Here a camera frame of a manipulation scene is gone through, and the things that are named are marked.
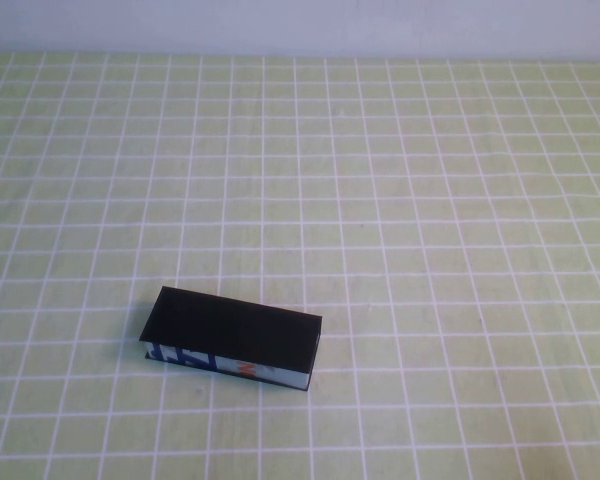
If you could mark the black glasses case printed sides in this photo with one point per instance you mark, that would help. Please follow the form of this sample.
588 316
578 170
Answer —
230 330

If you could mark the green checked tablecloth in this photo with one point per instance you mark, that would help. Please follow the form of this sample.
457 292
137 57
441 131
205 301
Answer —
380 200

